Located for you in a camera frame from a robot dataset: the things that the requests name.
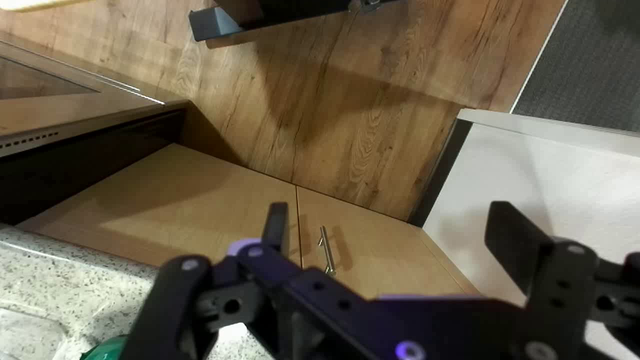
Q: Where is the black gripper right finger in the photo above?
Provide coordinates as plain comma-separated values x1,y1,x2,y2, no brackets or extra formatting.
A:
483,199,640,360

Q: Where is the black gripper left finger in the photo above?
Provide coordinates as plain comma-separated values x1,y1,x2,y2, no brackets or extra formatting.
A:
122,200,302,360

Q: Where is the light wood base cabinet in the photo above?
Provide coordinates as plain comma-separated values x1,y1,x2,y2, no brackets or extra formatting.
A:
18,142,477,303

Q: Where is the dark grey floor mat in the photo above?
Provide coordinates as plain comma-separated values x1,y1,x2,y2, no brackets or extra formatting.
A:
510,0,640,136

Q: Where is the metal base cabinet handle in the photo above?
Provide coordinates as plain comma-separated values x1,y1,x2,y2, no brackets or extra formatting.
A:
316,225,338,278

